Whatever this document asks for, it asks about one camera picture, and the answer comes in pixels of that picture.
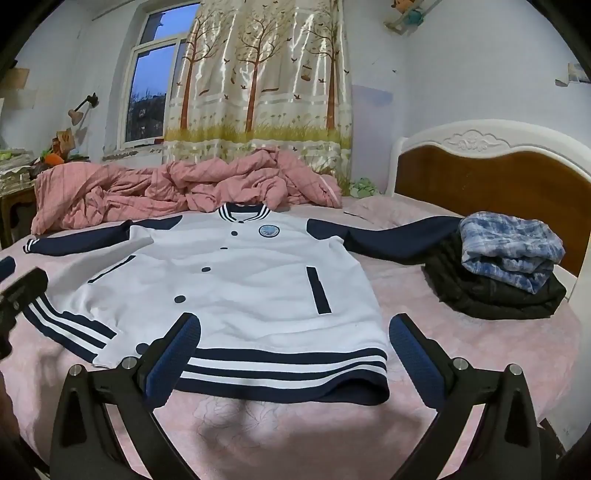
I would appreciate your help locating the folded black garment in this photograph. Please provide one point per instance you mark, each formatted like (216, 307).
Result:
(482, 297)

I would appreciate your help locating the pink crumpled quilt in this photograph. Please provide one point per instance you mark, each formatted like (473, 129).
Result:
(80, 195)

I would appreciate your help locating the pink bed sheet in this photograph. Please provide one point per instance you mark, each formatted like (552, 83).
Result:
(255, 306)

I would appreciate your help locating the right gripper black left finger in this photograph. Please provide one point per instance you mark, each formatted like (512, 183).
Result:
(84, 443)

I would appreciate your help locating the wall shelf with toys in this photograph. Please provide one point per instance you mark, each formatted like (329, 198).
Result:
(411, 14)

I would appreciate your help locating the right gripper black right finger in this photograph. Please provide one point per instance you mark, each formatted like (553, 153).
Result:
(506, 444)

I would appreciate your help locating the white navy varsity jacket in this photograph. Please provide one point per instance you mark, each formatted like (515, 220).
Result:
(286, 313)

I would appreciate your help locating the orange toy on table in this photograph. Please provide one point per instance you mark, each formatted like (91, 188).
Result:
(52, 159)

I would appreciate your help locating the cluttered side table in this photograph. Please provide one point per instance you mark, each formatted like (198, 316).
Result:
(19, 169)

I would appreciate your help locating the white framed window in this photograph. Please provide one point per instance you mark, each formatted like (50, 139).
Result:
(153, 73)

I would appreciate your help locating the tree print curtain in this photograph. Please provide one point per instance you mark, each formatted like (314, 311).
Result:
(264, 74)

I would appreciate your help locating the folded blue plaid shirt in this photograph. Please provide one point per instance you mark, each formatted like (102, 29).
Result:
(518, 252)

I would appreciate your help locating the wall mounted desk lamp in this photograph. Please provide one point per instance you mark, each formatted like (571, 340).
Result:
(76, 115)

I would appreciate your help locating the white brown wooden headboard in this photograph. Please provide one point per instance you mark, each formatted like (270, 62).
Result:
(504, 166)

